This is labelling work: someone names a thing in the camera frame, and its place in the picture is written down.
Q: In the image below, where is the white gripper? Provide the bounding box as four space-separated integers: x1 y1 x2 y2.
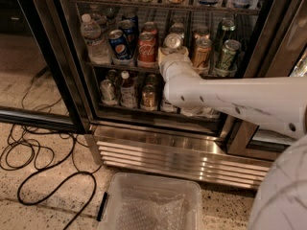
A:
157 46 201 83

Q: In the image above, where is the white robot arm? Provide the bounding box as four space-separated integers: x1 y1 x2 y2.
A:
158 54 307 230

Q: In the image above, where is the front Coca-Cola can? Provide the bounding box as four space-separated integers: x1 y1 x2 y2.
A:
137 32 156 68

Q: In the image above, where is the coca-cola can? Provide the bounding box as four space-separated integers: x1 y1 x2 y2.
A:
137 32 156 68
142 21 159 38

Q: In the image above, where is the front gold can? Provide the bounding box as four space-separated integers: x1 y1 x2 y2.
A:
191 38 212 75

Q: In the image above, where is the rear gold can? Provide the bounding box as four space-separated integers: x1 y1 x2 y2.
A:
193 27 210 39

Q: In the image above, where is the rear Coca-Cola can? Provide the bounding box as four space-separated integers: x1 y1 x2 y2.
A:
142 21 159 38

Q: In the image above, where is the pepsi can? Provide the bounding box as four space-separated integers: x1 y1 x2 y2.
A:
119 19 137 51
107 29 133 66

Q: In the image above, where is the gold can bottom shelf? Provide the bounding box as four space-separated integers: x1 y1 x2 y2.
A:
140 84 157 111

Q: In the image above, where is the front Pepsi can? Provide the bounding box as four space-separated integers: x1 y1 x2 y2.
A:
107 29 133 66

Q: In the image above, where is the rear green can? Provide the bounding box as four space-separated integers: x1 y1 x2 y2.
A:
214 17 236 51

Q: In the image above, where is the green can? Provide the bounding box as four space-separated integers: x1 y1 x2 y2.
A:
214 39 241 77
214 17 236 51

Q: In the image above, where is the front green can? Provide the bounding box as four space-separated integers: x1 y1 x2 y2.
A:
214 39 241 77

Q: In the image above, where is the stainless steel glass-door fridge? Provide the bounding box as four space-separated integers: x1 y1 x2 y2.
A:
27 0 307 190

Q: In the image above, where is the clear water bottle middle shelf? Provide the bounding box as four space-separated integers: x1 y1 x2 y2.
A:
81 13 111 64

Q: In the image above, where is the silver can bottom shelf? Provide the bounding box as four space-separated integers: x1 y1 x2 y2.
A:
100 80 118 105

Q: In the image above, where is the open fridge door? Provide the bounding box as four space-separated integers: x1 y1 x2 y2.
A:
0 0 90 133

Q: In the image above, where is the brown tea bottle left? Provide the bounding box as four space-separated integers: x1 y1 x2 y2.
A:
120 71 137 108

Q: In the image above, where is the clear plastic bin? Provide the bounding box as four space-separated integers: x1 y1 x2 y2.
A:
97 172 202 230

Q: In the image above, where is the bubble wrap sheet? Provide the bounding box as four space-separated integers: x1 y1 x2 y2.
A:
115 189 187 230

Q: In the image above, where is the black floor cable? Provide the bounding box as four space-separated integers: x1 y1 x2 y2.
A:
0 65 103 230

